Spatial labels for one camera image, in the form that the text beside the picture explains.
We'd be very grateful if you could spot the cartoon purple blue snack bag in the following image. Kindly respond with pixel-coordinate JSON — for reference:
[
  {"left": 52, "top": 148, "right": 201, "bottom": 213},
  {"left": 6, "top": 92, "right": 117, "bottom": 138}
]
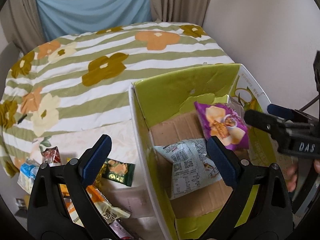
[{"left": 110, "top": 220, "right": 135, "bottom": 239}]

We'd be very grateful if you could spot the red brown yellow snack bag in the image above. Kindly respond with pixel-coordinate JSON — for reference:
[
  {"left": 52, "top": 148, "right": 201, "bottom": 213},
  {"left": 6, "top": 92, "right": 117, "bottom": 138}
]
[{"left": 41, "top": 146, "right": 61, "bottom": 166}]

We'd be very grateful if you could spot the green cardboard box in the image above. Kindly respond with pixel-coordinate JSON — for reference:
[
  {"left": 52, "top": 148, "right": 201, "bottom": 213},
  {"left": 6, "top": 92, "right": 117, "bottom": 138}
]
[{"left": 129, "top": 63, "right": 292, "bottom": 239}]

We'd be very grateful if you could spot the right beige curtain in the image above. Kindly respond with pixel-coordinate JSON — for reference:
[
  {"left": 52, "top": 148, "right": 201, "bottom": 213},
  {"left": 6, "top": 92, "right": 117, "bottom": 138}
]
[{"left": 150, "top": 0, "right": 210, "bottom": 26}]

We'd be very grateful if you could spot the white translucent packet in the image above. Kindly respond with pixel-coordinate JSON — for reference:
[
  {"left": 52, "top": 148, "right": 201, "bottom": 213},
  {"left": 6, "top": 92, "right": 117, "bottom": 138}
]
[{"left": 104, "top": 186, "right": 155, "bottom": 218}]

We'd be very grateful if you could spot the blue cloth under window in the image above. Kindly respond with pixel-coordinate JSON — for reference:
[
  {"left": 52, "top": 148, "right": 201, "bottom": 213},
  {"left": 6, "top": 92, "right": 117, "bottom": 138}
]
[{"left": 36, "top": 0, "right": 152, "bottom": 41}]

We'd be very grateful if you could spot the floral striped bed quilt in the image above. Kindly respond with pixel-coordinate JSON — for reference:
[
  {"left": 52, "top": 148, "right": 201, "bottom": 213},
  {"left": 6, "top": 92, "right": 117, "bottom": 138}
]
[{"left": 1, "top": 22, "right": 232, "bottom": 177}]

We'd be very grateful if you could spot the beige curtain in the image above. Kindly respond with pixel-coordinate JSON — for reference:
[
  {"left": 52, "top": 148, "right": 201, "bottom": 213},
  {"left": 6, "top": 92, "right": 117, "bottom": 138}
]
[
  {"left": 150, "top": 0, "right": 210, "bottom": 26},
  {"left": 1, "top": 0, "right": 46, "bottom": 54}
]

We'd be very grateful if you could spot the grey white barcode snack bag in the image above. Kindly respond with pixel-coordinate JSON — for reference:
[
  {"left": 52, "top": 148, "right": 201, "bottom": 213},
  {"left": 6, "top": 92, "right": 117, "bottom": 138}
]
[{"left": 154, "top": 138, "right": 222, "bottom": 200}]

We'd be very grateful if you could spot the orange white cake bag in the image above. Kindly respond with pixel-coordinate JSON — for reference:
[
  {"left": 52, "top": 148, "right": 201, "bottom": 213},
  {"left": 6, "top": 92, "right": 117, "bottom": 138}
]
[{"left": 60, "top": 184, "right": 131, "bottom": 226}]

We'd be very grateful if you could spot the dark green snack packet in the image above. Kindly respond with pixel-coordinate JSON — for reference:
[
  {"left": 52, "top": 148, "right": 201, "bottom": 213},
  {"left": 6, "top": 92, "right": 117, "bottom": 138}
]
[{"left": 102, "top": 158, "right": 136, "bottom": 187}]

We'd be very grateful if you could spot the left beige curtain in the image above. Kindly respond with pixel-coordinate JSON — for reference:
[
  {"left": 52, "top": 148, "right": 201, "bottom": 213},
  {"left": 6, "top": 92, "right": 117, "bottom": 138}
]
[{"left": 1, "top": 0, "right": 46, "bottom": 54}]

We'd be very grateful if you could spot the light blue white snack bag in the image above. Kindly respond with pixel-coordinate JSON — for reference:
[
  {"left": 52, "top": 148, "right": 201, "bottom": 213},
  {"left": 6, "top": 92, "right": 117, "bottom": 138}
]
[{"left": 17, "top": 159, "right": 39, "bottom": 194}]

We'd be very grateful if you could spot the person's right hand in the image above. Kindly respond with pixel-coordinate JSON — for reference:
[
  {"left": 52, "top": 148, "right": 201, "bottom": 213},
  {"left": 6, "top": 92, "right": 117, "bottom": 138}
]
[{"left": 286, "top": 158, "right": 320, "bottom": 193}]

